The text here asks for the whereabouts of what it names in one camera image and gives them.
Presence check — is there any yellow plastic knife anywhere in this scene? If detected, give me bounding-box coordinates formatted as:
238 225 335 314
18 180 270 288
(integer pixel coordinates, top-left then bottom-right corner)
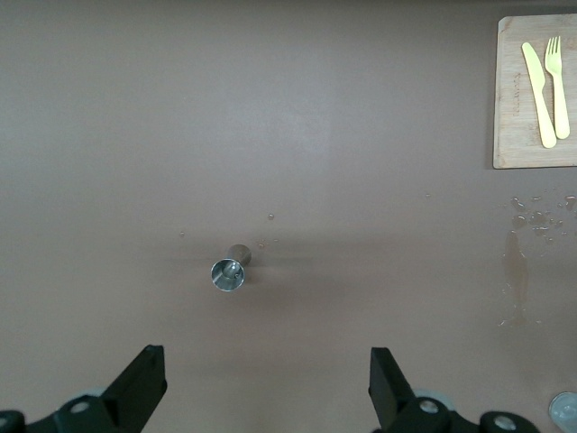
521 41 558 149

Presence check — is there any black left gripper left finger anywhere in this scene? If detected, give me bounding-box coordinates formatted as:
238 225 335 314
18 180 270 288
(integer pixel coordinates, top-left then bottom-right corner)
0 344 169 433

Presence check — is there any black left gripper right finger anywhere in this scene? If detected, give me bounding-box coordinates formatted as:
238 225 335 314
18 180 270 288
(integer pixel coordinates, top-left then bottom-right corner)
369 345 542 433

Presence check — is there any bamboo cutting board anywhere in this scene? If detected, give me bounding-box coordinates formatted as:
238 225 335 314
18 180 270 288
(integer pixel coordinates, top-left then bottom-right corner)
491 13 577 170

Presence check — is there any steel jigger measuring cup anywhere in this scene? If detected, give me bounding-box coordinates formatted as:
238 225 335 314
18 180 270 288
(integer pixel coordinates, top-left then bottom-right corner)
210 243 252 293

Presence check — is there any spilled liquid puddle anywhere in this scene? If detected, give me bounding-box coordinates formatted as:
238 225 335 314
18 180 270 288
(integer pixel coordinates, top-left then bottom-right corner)
498 193 577 328

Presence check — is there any green sleeved glass bottle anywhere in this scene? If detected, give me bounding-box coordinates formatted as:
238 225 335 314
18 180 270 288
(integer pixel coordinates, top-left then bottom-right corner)
547 391 577 432

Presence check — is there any yellow plastic fork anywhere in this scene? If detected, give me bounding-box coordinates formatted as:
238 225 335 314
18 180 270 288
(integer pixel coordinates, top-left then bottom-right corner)
544 35 572 140

